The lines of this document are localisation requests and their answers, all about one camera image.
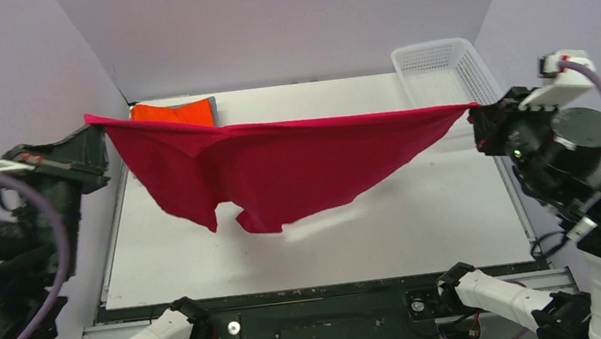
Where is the red t shirt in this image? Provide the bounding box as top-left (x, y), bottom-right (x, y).
top-left (84, 104), bottom-right (469, 233)

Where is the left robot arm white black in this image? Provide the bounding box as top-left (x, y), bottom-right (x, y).
top-left (0, 125), bottom-right (214, 339)

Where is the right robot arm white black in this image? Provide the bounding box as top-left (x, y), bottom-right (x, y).
top-left (437, 87), bottom-right (601, 339)

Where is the white plastic basket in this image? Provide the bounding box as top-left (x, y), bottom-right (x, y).
top-left (389, 33), bottom-right (510, 158)

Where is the orange folded t shirt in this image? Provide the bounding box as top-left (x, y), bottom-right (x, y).
top-left (130, 99), bottom-right (216, 127)

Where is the grey blue folded t shirt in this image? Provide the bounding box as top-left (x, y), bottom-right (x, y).
top-left (208, 96), bottom-right (221, 126)

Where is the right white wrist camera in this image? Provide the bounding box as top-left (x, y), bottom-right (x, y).
top-left (519, 49), bottom-right (595, 111)

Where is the aluminium rail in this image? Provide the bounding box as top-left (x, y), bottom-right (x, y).
top-left (82, 269), bottom-right (577, 339)

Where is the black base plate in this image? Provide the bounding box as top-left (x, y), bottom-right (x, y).
top-left (145, 263), bottom-right (506, 339)

